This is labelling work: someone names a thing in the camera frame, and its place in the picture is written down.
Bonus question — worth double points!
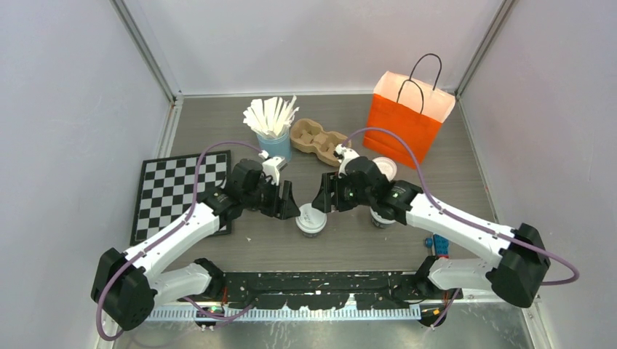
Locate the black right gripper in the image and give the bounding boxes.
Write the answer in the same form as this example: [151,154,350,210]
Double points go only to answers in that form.
[313,170,375,212]

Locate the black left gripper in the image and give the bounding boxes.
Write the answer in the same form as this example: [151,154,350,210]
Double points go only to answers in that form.
[242,175,300,220]

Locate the black paper coffee cup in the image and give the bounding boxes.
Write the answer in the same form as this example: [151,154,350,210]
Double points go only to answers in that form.
[370,209,397,229]

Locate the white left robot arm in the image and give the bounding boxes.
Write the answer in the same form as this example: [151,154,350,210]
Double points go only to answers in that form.
[91,156,300,331]

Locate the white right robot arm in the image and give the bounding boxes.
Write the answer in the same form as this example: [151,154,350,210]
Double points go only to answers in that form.
[311,156,551,308]

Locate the light blue cup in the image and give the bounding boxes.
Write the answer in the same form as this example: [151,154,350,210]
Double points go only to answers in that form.
[257,130,292,161]

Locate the brown cardboard cup carrier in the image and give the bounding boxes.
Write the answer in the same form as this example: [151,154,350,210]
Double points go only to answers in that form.
[290,119,347,167]

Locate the stack of white lids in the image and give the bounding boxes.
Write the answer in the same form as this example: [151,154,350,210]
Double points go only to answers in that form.
[373,156,397,180]

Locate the white wooden stir sticks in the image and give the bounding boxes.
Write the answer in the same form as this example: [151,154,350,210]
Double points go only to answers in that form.
[242,95,299,139]

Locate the orange paper bag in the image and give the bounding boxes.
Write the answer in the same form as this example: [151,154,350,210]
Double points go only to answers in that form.
[363,53,455,168]

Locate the blue toy block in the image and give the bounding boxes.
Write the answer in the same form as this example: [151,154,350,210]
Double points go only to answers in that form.
[424,234,450,258]

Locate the black white chessboard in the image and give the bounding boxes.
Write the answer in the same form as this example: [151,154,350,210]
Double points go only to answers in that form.
[130,150,231,246]

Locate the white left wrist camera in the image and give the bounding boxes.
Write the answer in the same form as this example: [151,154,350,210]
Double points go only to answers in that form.
[262,156,288,186]

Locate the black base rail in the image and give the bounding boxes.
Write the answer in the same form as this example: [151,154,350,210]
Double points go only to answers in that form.
[175,270,463,312]

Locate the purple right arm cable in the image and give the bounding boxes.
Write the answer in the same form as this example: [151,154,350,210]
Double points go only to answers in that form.
[339,127,581,286]

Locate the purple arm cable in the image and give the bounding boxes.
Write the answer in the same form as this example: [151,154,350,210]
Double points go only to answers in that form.
[339,127,581,286]
[95,140,268,342]

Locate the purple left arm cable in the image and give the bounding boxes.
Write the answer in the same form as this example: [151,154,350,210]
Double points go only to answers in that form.
[95,140,268,342]

